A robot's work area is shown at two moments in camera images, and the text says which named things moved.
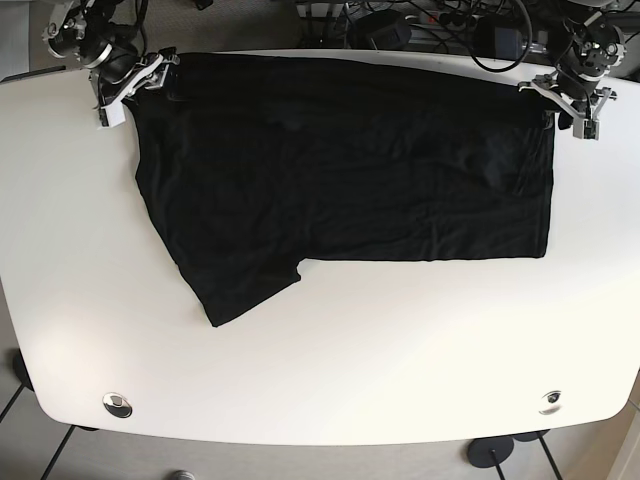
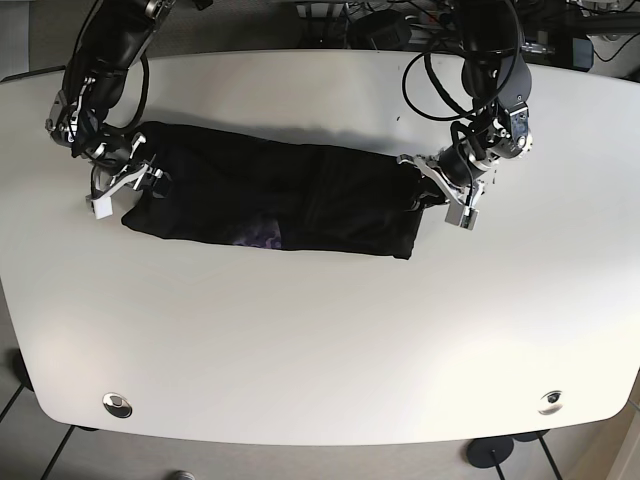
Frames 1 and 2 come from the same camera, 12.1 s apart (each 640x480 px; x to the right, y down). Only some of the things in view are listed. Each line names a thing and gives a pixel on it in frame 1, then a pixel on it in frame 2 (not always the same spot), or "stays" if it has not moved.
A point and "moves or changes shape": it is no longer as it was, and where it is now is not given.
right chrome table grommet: [552, 403] stays
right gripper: [575, 87] to [463, 164]
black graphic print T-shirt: [254, 164] moves or changes shape
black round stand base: [485, 452] stays
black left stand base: [22, 370] stays
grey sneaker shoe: [182, 475] stays
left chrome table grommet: [117, 405] stays
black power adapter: [385, 29] stays
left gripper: [116, 72] to [117, 170]
